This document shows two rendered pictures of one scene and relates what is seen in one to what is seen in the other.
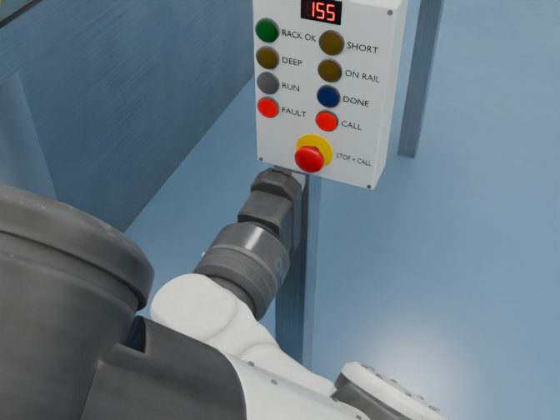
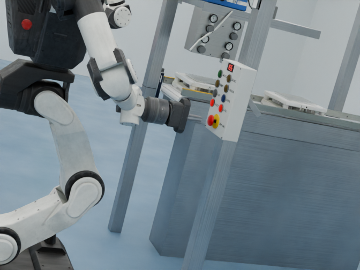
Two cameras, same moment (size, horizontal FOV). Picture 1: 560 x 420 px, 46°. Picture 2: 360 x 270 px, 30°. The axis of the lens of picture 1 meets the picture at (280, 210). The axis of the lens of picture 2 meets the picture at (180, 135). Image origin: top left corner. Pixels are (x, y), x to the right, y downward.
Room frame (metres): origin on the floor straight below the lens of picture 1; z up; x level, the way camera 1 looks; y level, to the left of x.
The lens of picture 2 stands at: (-1.05, -1.62, 1.29)
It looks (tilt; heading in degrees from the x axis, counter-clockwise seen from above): 12 degrees down; 45
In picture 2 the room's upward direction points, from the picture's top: 15 degrees clockwise
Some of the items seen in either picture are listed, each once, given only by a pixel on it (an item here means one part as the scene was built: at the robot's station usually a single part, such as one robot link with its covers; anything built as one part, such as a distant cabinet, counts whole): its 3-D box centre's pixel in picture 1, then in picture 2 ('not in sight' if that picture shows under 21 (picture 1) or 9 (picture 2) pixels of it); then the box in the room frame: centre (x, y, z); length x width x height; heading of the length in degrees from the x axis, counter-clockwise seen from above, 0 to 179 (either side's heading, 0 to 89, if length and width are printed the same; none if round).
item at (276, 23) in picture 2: not in sight; (246, 16); (1.42, 0.59, 1.23); 0.62 x 0.38 x 0.04; 158
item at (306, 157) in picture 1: (312, 153); (214, 120); (0.68, -0.04, 0.87); 0.04 x 0.04 x 0.04; 68
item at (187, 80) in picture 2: not in sight; (205, 83); (1.29, 0.63, 0.88); 0.25 x 0.24 x 0.02; 68
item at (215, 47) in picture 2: not in sight; (214, 34); (1.18, 0.54, 1.12); 0.22 x 0.11 x 0.20; 158
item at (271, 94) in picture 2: not in sight; (294, 101); (1.77, 0.44, 0.88); 0.25 x 0.24 x 0.02; 68
